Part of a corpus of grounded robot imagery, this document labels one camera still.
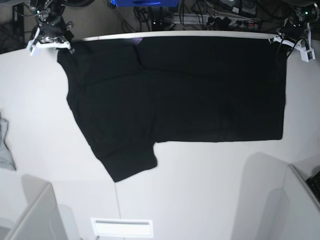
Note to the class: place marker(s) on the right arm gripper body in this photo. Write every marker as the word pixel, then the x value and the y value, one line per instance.
pixel 55 31

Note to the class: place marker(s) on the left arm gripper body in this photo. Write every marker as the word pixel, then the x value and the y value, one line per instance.
pixel 293 32

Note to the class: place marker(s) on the black T-shirt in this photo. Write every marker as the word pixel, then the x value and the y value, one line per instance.
pixel 126 95

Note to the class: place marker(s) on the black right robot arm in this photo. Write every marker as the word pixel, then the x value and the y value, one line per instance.
pixel 48 10

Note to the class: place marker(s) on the white power strip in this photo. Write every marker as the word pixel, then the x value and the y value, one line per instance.
pixel 210 20

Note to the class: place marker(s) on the blue box at top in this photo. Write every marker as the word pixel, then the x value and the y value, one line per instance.
pixel 145 3

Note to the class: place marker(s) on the grey cloth at left edge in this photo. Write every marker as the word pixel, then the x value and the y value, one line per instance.
pixel 6 158

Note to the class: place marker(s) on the black keyboard at right edge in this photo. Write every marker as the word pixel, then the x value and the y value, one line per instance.
pixel 314 184

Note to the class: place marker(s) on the white table cable slot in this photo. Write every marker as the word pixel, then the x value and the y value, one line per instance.
pixel 123 228

